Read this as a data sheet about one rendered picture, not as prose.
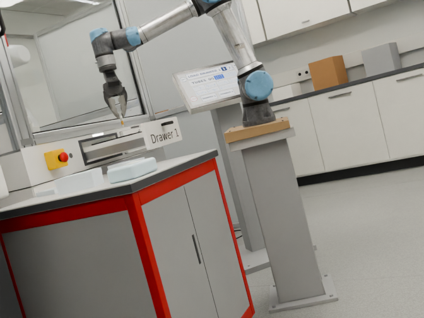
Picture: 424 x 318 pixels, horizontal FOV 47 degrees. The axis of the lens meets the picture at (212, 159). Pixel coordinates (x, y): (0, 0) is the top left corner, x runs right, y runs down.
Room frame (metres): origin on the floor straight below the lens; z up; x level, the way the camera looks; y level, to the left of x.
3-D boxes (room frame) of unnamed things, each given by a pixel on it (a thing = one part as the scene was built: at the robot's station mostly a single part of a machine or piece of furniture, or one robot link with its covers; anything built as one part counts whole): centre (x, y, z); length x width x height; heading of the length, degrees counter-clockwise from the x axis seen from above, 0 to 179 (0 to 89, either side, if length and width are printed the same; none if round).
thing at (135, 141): (2.19, 0.37, 0.86); 0.40 x 0.26 x 0.06; 65
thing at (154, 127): (2.10, 0.18, 0.87); 0.29 x 0.02 x 0.11; 155
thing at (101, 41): (2.01, 0.31, 1.28); 0.09 x 0.08 x 0.11; 93
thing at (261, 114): (2.18, -0.25, 0.85); 0.15 x 0.15 x 0.10
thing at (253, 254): (2.95, -0.17, 0.51); 0.50 x 0.45 x 1.02; 16
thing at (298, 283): (2.19, -0.24, 0.38); 0.30 x 0.30 x 0.76; 81
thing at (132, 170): (1.50, 0.24, 0.78); 0.15 x 0.10 x 0.04; 157
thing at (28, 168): (2.48, 0.89, 0.87); 1.02 x 0.95 x 0.14; 155
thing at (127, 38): (2.03, 0.21, 1.28); 0.11 x 0.11 x 0.08; 3
